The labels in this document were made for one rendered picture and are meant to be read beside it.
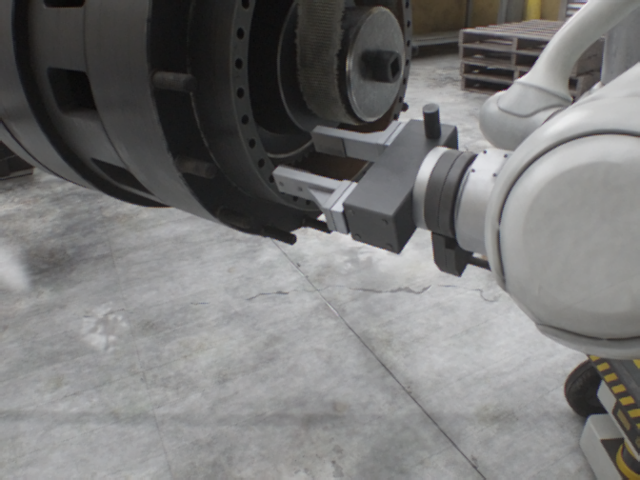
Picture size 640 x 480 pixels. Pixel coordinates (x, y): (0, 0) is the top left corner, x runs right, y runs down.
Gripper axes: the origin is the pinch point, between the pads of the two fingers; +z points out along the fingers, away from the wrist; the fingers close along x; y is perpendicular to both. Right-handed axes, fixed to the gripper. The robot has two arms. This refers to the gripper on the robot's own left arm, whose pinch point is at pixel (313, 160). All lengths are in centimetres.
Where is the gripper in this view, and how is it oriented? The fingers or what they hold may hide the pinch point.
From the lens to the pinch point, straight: 51.6
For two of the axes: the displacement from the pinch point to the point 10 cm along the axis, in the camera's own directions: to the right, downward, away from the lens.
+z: -8.0, -2.7, 5.3
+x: -5.5, 6.9, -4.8
